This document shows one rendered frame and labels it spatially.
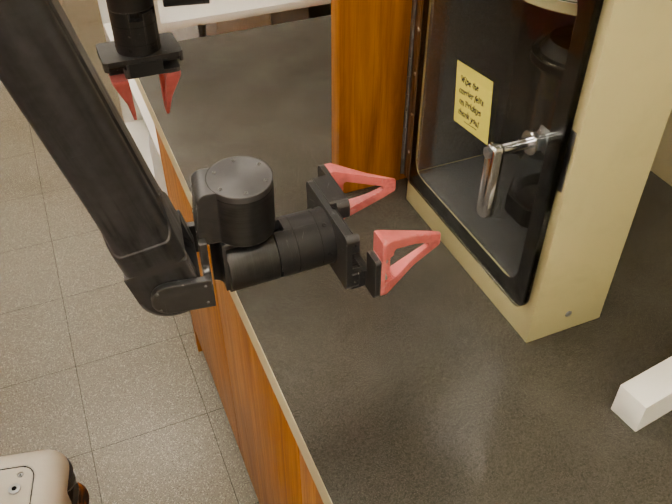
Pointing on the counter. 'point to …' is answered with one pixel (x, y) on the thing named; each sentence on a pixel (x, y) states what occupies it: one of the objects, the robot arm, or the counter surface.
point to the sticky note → (473, 101)
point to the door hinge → (407, 94)
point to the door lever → (494, 152)
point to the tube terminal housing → (593, 172)
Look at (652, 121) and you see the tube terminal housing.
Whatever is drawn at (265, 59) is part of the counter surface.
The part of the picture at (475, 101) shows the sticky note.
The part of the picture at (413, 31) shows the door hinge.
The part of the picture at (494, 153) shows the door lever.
